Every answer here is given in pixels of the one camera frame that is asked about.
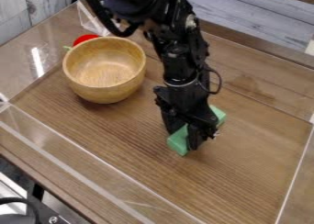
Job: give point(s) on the brown wooden bowl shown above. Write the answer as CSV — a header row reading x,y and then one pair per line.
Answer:
x,y
104,69

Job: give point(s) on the clear acrylic corner bracket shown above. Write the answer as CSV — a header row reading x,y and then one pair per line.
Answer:
x,y
90,22

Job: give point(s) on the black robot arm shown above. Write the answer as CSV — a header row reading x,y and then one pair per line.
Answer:
x,y
171,27

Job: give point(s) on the clear acrylic tray wall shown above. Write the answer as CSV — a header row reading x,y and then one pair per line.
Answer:
x,y
100,193

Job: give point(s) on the red toy apple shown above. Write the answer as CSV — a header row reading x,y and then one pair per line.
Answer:
x,y
80,39

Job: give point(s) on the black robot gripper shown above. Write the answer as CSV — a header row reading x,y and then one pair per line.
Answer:
x,y
184,107

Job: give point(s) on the green rectangular block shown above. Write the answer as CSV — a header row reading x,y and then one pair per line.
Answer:
x,y
176,141

